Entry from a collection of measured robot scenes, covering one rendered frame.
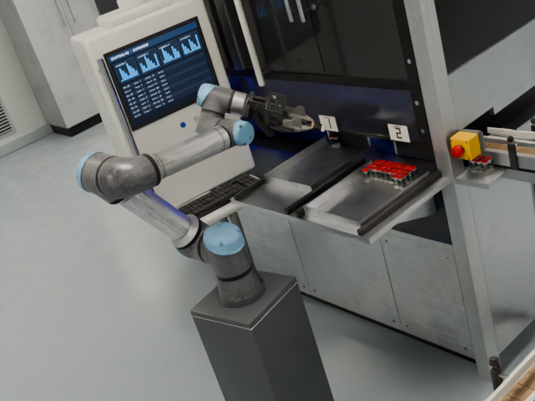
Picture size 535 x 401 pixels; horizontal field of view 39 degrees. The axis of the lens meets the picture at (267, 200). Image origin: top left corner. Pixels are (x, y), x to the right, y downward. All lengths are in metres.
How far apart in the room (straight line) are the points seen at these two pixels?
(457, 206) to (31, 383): 2.30
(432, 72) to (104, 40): 1.18
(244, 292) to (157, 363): 1.41
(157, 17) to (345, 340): 1.57
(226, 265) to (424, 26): 0.92
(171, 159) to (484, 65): 1.09
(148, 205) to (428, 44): 0.96
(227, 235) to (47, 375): 1.90
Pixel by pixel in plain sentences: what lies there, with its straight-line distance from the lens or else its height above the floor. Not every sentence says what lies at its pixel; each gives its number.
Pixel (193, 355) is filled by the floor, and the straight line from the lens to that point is 3.63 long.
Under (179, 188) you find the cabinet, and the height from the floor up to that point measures 0.87.
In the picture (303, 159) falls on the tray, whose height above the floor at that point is 0.88.
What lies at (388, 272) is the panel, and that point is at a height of 0.38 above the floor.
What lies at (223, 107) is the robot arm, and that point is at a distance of 2.37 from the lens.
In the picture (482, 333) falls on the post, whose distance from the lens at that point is 2.91.
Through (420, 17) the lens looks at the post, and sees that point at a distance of 2.36.
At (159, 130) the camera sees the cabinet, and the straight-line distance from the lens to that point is 2.99.
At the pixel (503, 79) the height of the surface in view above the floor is 1.08.
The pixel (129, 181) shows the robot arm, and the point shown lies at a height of 1.32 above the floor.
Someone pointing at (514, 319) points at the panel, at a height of 0.17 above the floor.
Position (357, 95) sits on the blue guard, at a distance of 2.68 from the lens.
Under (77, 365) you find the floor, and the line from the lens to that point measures 3.93.
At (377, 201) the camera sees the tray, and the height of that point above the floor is 0.88.
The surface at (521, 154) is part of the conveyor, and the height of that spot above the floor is 0.93.
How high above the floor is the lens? 2.04
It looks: 25 degrees down
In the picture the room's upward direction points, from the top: 17 degrees counter-clockwise
